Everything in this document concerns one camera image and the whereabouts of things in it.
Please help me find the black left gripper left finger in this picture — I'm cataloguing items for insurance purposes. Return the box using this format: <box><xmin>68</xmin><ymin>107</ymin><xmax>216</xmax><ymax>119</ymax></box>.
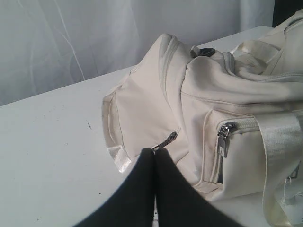
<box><xmin>79</xmin><ymin>148</ymin><xmax>155</xmax><ymax>227</ymax></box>

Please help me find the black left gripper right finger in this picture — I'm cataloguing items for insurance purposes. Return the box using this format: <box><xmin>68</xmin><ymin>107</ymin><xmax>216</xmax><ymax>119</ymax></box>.
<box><xmin>154</xmin><ymin>149</ymin><xmax>240</xmax><ymax>227</ymax></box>

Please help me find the white fabric duffel bag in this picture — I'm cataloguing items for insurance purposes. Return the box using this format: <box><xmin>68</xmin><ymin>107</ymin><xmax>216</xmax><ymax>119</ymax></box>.
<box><xmin>102</xmin><ymin>11</ymin><xmax>303</xmax><ymax>227</ymax></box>

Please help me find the white backdrop curtain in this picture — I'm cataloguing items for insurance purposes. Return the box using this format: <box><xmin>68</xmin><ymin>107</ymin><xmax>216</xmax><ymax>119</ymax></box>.
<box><xmin>0</xmin><ymin>0</ymin><xmax>275</xmax><ymax>105</ymax></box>

